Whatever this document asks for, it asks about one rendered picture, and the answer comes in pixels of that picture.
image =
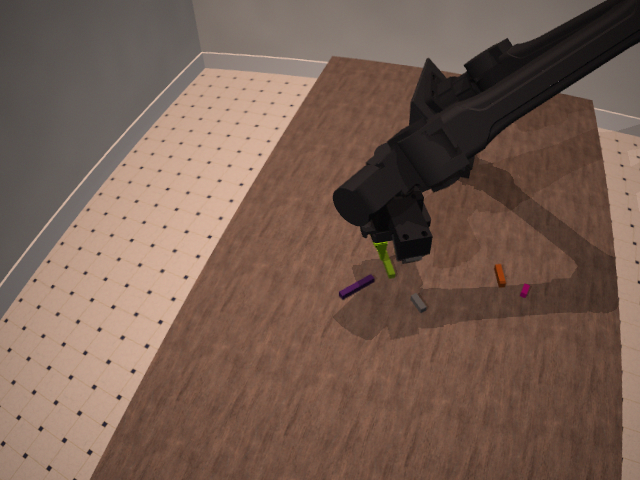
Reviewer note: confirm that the purple rod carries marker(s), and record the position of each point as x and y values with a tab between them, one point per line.
356	286

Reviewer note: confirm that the orange rod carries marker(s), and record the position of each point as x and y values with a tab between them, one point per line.
499	275

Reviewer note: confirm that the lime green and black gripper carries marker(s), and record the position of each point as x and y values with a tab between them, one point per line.
380	239

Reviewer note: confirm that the grey rectangular bar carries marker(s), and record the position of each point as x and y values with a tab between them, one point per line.
418	303

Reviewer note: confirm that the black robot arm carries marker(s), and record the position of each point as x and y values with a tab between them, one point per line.
476	121

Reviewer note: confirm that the lime green rectangular bar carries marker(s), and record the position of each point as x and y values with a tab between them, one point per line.
388	266

